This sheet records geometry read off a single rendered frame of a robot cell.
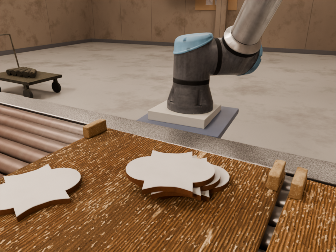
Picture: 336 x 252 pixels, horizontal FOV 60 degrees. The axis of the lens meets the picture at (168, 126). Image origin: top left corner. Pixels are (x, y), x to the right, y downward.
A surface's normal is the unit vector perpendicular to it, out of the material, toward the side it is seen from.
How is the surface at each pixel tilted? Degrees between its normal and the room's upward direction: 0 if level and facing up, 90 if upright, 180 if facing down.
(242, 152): 0
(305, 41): 90
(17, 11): 90
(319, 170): 0
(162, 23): 90
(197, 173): 0
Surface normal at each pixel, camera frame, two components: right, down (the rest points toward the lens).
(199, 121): -0.42, 0.34
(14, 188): 0.00, -0.93
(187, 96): -0.19, 0.04
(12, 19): 0.91, 0.16
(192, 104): 0.04, 0.05
